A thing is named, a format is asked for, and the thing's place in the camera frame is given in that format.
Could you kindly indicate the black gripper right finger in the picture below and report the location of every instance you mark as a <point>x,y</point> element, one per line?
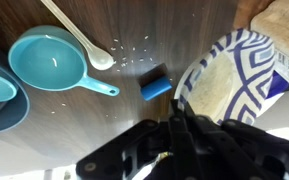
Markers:
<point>244,153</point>

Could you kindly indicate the long white plastic spoon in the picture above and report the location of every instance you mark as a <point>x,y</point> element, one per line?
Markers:
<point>100,60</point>

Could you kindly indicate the patterned bowl with sugar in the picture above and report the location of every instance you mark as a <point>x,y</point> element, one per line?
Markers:
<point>247,50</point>

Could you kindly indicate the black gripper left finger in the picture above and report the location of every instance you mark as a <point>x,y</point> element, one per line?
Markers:
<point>144,150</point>

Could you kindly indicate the large teal measuring cup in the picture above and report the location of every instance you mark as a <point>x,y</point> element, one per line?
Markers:
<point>47,60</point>

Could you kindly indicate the glass jar with label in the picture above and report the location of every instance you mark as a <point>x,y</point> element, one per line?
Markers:
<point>284,26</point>

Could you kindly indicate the blue foam cylinder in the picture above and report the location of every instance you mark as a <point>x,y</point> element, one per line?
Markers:
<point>156,88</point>

